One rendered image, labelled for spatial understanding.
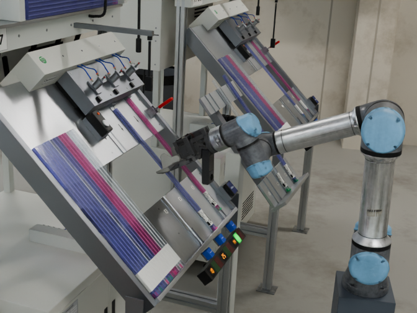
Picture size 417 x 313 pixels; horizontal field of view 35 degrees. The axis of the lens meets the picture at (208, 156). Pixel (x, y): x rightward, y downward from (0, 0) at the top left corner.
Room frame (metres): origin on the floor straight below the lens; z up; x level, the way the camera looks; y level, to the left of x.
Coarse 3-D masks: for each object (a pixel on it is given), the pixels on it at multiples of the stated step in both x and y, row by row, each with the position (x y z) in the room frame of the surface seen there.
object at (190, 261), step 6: (234, 210) 2.09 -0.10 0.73; (228, 216) 2.03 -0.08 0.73; (222, 222) 1.97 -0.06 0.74; (210, 234) 1.91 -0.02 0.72; (216, 234) 1.90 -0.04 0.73; (210, 240) 1.85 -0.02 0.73; (204, 246) 1.80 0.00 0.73; (198, 252) 1.76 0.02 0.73; (192, 258) 1.72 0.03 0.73; (186, 264) 1.68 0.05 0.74; (180, 270) 1.65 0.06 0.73; (180, 276) 1.62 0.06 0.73; (174, 282) 1.58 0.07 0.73; (168, 288) 1.55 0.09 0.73; (162, 294) 1.51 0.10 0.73; (156, 300) 1.49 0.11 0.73
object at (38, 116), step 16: (0, 96) 1.71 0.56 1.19; (16, 96) 1.76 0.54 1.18; (32, 96) 1.81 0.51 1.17; (48, 96) 1.86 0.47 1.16; (64, 96) 1.92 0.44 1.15; (16, 112) 1.70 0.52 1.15; (32, 112) 1.75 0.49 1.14; (48, 112) 1.80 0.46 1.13; (64, 112) 1.86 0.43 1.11; (80, 112) 1.91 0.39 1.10; (112, 112) 2.04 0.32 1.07; (128, 112) 2.11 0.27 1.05; (144, 112) 2.18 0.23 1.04; (16, 128) 1.65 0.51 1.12; (32, 128) 1.70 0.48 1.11; (48, 128) 1.75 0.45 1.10; (64, 128) 1.80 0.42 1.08; (80, 128) 1.85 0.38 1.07; (144, 128) 2.11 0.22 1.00; (160, 128) 2.18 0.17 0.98; (32, 144) 1.65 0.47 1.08; (96, 144) 1.85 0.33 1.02; (112, 144) 1.91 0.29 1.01; (128, 144) 1.97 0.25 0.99; (112, 160) 1.85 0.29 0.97
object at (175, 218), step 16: (176, 192) 1.96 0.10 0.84; (192, 192) 2.03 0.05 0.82; (208, 192) 2.10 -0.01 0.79; (160, 208) 1.83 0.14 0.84; (176, 208) 1.89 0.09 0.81; (192, 208) 1.95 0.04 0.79; (208, 208) 2.02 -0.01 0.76; (224, 208) 2.09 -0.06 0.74; (160, 224) 1.77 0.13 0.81; (176, 224) 1.83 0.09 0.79; (192, 224) 1.89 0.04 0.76; (176, 240) 1.77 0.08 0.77; (192, 240) 1.82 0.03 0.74
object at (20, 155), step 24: (0, 120) 1.62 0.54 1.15; (0, 144) 1.62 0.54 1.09; (24, 144) 1.61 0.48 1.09; (24, 168) 1.59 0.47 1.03; (48, 192) 1.57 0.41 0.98; (72, 216) 1.55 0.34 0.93; (96, 240) 1.52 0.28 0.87; (96, 264) 1.53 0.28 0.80; (120, 264) 1.51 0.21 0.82; (120, 288) 1.50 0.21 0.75; (144, 288) 1.50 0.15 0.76; (144, 312) 1.48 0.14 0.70
